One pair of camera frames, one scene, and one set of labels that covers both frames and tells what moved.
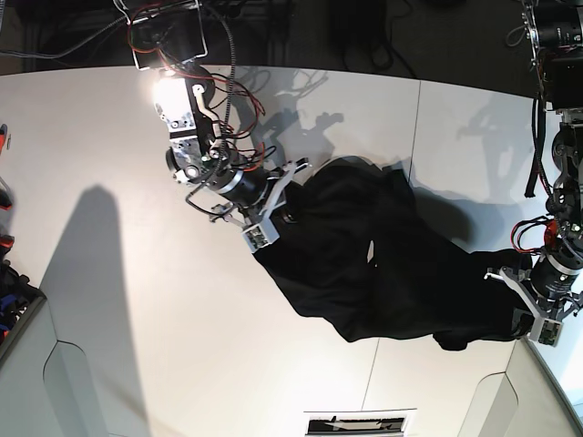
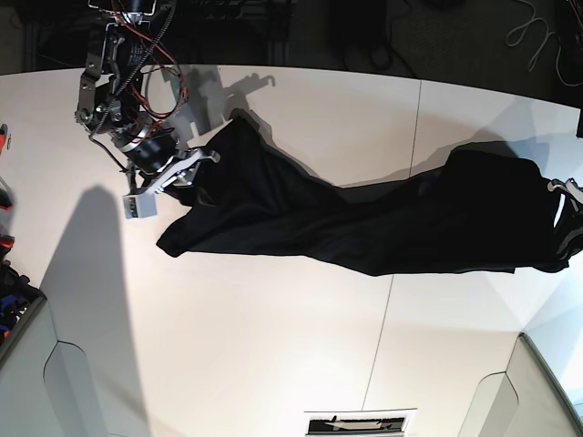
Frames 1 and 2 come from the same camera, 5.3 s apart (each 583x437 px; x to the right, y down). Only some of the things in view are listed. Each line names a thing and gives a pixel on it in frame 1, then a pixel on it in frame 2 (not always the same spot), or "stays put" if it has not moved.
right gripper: x=547 y=287 -> x=570 y=187
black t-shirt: x=356 y=254 -> x=482 y=210
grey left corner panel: x=46 y=388 stays put
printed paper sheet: x=390 y=422 stays put
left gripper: x=255 y=194 -> x=164 y=161
